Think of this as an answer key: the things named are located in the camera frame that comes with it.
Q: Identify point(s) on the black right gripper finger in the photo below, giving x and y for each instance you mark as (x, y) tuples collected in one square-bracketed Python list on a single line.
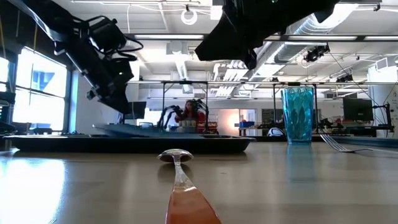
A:
[(250, 59), (220, 43)]

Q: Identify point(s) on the blue plate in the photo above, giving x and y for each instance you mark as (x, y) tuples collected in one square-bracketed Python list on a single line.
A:
[(140, 130)]

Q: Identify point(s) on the blue faceted plastic cup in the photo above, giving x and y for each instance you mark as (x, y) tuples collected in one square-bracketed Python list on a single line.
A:
[(298, 115)]

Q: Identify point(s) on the silver metal fork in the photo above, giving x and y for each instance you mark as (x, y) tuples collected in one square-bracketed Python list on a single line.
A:
[(339, 146)]

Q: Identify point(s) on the background black robot arm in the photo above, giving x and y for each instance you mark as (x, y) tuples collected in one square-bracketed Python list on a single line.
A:
[(169, 113), (200, 107)]

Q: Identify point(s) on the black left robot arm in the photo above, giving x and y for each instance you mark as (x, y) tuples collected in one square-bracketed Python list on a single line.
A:
[(37, 18)]

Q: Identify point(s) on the black serving tray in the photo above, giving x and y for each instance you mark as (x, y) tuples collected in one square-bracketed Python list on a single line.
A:
[(124, 145)]

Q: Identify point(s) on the long ceiling light fixture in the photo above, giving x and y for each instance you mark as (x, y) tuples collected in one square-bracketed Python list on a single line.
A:
[(169, 36)]

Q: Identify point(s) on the blue storage bin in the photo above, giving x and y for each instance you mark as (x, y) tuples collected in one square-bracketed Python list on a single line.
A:
[(246, 124)]

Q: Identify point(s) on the seated person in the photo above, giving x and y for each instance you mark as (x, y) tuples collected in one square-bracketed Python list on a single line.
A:
[(189, 113)]

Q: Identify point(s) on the black stand base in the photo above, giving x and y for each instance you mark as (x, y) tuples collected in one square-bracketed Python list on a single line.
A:
[(7, 98)]

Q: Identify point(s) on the large black monitor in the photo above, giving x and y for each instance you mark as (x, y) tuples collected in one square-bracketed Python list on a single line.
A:
[(357, 109)]

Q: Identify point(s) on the silver ventilation duct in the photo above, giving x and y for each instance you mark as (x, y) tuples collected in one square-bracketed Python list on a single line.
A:
[(295, 53)]

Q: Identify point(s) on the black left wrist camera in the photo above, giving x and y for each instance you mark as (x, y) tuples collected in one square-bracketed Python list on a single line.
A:
[(107, 34)]

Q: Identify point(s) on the black metal table frame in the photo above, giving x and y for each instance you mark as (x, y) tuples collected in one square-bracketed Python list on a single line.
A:
[(185, 82)]

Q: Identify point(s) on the black ceiling mounted camera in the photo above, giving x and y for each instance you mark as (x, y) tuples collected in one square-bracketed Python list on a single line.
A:
[(315, 53)]

